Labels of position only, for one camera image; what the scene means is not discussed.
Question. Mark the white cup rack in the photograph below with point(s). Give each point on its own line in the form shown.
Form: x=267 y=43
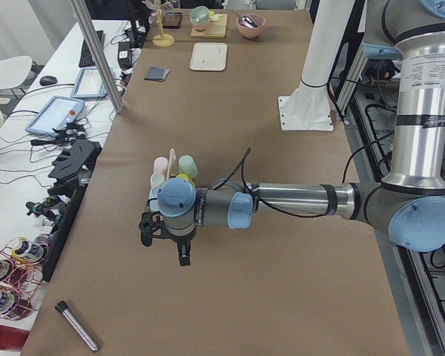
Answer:
x=172 y=169

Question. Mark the copper wire basket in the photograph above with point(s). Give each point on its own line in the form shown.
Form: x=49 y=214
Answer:
x=21 y=276

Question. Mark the white chair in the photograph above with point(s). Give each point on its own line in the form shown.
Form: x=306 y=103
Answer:
x=14 y=71

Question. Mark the wooden mug tree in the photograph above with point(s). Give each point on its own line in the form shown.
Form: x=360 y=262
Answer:
x=161 y=39

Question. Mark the blue teach pendant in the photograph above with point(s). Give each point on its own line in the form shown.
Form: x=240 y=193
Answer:
x=89 y=85
x=55 y=115

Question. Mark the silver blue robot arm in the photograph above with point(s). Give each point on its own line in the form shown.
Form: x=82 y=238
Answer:
x=408 y=204

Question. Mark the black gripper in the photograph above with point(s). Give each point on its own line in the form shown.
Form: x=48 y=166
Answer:
x=180 y=240

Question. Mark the red cylinder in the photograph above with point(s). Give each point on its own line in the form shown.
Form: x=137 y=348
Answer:
x=12 y=339

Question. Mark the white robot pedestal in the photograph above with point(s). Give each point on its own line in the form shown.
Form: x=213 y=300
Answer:
x=307 y=108

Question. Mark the cream tray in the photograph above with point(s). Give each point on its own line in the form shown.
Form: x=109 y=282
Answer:
x=208 y=57

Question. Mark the white cup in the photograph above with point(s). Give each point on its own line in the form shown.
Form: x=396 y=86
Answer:
x=157 y=179

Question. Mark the wooden cutting board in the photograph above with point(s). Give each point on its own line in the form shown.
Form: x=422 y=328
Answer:
x=215 y=30

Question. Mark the black power adapter box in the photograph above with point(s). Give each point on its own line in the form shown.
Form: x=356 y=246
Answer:
x=126 y=55

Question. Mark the green cup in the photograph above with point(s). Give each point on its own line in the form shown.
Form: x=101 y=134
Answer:
x=188 y=166

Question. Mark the pink cup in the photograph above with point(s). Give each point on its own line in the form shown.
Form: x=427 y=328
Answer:
x=161 y=165

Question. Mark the black computer mouse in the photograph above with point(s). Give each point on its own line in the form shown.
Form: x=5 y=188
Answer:
x=48 y=80

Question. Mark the black tool holder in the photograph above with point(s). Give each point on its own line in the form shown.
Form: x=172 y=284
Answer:
x=71 y=160

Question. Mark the brown wooden tray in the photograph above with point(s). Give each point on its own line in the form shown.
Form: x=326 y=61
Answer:
x=172 y=20

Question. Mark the dark folded cloth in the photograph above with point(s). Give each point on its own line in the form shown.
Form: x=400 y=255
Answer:
x=157 y=74

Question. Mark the yellow cup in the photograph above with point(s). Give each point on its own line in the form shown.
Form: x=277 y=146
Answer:
x=187 y=178

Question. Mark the light blue cup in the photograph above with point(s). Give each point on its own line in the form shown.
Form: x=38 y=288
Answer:
x=153 y=193

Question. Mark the aluminium frame post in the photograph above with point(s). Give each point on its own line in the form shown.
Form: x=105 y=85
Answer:
x=82 y=15

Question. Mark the metal tube black cap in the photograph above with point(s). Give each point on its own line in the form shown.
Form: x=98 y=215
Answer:
x=77 y=326

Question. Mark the metal spoon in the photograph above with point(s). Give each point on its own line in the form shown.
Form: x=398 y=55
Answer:
x=245 y=20

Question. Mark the pink bowl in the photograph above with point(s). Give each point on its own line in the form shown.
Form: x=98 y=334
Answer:
x=248 y=31

